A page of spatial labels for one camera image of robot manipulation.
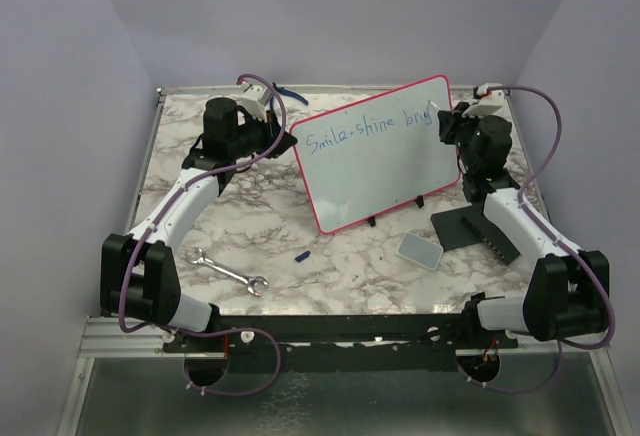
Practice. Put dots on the blue marker cap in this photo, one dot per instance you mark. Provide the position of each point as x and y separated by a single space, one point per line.
301 257

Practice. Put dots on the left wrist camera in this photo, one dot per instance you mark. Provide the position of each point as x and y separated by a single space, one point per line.
255 99

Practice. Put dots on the blue-handled pliers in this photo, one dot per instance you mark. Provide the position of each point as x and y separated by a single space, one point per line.
292 94

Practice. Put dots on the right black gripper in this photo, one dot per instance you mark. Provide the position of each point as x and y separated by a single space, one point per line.
453 119

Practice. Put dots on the aluminium table frame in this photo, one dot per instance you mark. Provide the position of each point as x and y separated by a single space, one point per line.
353 304

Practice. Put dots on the white whiteboard eraser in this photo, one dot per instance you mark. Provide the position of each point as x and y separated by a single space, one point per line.
420 251

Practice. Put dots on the silver combination wrench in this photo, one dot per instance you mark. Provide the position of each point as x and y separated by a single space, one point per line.
255 285

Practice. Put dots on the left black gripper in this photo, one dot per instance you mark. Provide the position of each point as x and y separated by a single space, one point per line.
271 128

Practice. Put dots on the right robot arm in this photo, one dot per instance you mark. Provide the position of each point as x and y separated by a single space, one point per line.
567 294

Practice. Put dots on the red-framed whiteboard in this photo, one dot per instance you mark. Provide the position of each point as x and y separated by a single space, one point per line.
365 158

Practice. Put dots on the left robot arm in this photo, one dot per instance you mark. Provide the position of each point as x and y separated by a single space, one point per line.
138 275

